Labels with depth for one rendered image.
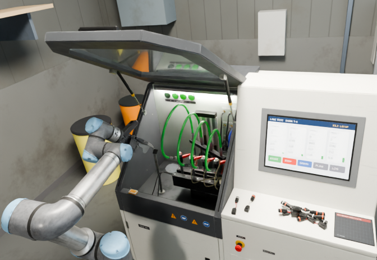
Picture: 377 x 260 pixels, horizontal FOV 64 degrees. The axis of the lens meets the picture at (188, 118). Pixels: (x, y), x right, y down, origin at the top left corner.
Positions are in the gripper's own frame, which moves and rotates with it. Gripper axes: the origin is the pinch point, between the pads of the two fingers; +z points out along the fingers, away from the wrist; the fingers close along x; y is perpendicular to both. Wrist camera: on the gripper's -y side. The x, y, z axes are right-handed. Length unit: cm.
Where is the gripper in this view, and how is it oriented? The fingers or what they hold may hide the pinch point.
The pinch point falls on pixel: (147, 145)
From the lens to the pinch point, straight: 160.1
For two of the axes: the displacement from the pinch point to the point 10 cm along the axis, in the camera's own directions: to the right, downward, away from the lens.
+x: 7.5, -0.2, -6.6
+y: -2.4, 9.2, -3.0
